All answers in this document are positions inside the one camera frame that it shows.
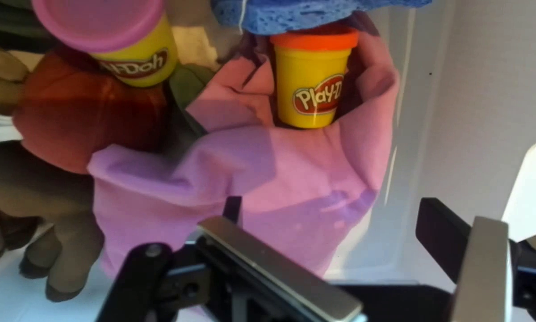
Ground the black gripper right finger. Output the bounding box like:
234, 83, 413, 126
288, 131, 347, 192
450, 217, 513, 322

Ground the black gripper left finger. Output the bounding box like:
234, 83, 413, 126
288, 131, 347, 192
198, 217, 364, 322

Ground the pink cloth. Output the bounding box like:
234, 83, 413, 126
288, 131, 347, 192
89, 31, 398, 275

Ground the brown plush toy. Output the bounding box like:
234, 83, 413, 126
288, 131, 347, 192
0, 49, 104, 303

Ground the white plastic basket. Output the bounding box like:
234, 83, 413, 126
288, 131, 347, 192
0, 0, 536, 322

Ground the orange lid playdoh can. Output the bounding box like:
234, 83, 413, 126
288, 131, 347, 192
270, 28, 359, 130

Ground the red orange cloth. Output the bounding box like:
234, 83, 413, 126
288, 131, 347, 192
12, 47, 168, 174

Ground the pink lid playdoh can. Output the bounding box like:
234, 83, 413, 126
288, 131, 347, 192
30, 0, 179, 89

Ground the blue sponge cloth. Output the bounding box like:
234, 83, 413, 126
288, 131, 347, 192
209, 0, 432, 37

